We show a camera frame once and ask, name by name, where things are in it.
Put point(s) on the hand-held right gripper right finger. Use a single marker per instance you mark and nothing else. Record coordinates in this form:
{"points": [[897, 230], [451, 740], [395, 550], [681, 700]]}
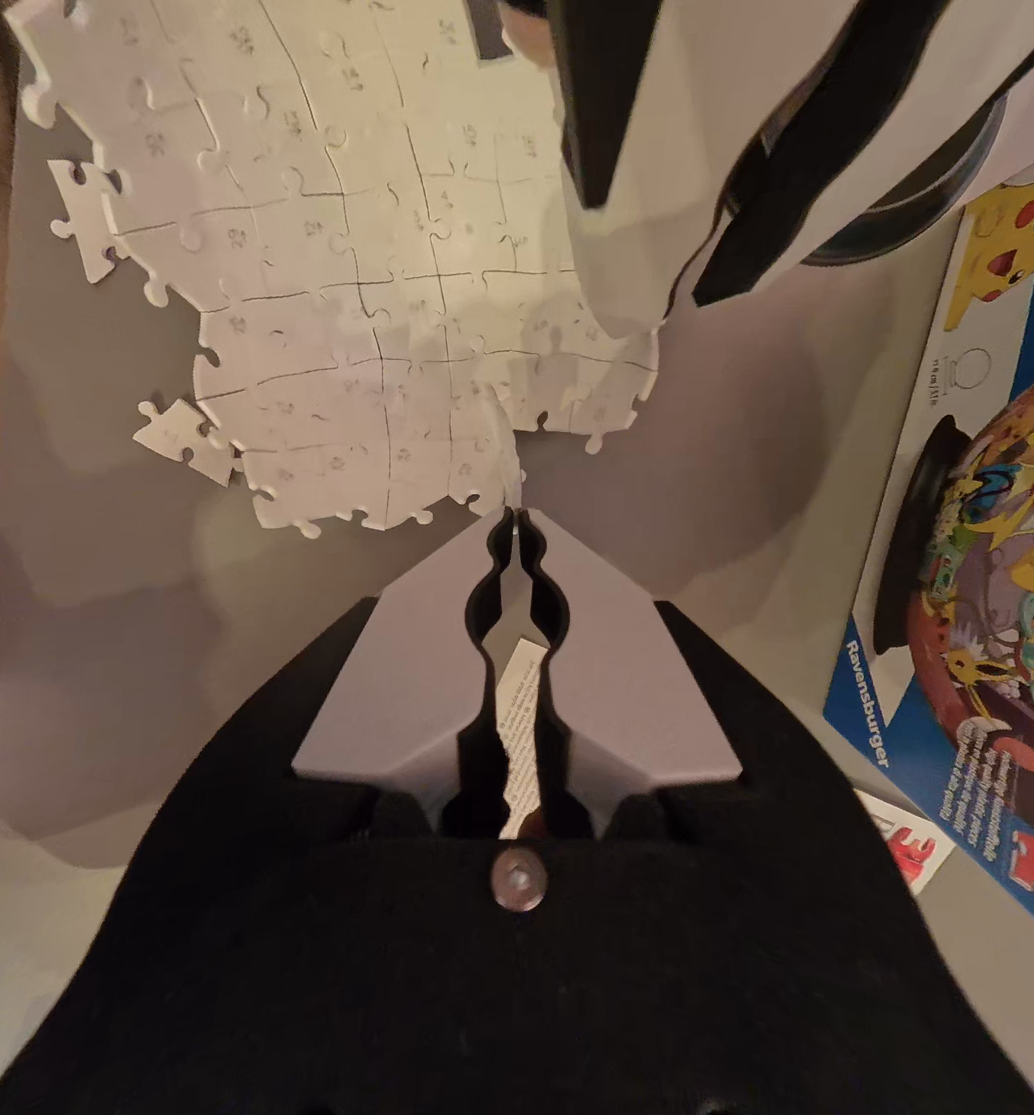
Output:
{"points": [[639, 697]]}

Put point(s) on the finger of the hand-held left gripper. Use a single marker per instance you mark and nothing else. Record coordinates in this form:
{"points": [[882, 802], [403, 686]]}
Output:
{"points": [[987, 43], [743, 70]]}

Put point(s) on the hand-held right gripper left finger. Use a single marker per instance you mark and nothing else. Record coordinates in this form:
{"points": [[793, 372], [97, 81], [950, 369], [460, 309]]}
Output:
{"points": [[386, 697]]}

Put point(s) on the white puzzle piece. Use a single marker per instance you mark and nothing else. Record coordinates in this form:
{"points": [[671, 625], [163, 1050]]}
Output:
{"points": [[181, 440], [81, 218]]}

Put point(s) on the partly built puzzle ball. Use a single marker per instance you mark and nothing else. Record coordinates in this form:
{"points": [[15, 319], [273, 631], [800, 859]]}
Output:
{"points": [[351, 261]]}

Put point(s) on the black round ball stand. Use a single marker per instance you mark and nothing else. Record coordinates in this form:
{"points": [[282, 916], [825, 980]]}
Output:
{"points": [[926, 209]]}

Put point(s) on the blue puzzle box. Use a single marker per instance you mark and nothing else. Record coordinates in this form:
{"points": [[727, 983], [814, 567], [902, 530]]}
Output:
{"points": [[987, 523]]}

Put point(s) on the white instruction leaflet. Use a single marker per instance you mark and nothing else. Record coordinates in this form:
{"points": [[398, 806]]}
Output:
{"points": [[879, 810]]}

